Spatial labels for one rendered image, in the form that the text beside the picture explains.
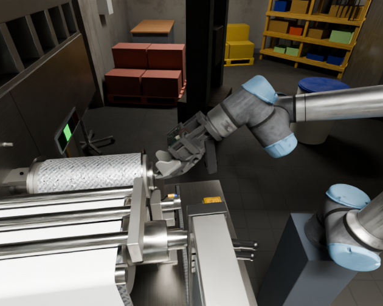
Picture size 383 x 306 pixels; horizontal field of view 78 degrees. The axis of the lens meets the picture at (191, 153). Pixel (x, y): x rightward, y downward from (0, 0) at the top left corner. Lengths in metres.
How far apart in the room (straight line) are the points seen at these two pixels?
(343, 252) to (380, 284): 1.46
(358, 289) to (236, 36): 5.30
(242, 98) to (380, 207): 0.42
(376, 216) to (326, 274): 0.41
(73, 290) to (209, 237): 0.15
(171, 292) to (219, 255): 0.58
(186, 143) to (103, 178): 0.21
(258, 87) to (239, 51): 5.31
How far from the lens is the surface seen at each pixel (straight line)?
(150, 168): 0.60
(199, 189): 1.08
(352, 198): 0.88
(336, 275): 1.11
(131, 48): 4.17
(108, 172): 0.59
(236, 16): 6.82
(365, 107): 0.69
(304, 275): 1.06
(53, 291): 0.30
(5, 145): 0.72
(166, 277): 0.86
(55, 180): 0.63
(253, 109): 0.54
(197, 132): 0.56
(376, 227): 0.75
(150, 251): 0.38
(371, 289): 2.18
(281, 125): 0.57
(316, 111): 0.68
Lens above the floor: 1.68
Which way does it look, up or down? 37 degrees down
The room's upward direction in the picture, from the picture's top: straight up
